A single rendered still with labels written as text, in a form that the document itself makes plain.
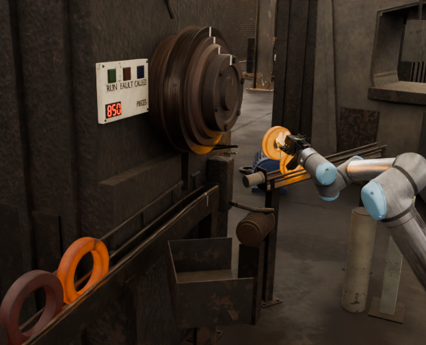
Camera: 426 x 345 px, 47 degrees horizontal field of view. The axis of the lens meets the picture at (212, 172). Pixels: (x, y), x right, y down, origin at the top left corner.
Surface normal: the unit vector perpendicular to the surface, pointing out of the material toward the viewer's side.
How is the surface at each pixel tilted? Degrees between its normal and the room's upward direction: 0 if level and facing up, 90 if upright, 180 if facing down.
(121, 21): 90
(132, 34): 90
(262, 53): 90
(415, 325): 0
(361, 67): 90
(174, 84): 78
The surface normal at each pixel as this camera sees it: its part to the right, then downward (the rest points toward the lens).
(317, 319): 0.03, -0.96
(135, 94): 0.91, 0.15
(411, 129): -0.63, 0.21
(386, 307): -0.42, 0.25
